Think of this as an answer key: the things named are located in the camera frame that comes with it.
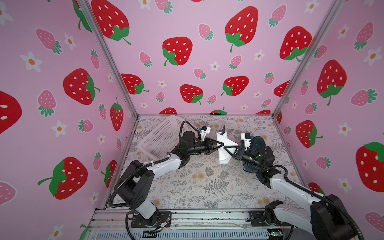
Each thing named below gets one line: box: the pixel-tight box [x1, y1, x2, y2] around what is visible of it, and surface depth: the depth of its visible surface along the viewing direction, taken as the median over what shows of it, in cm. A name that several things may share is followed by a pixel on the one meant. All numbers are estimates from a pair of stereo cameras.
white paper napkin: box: [216, 132, 239, 165], surface depth 75 cm
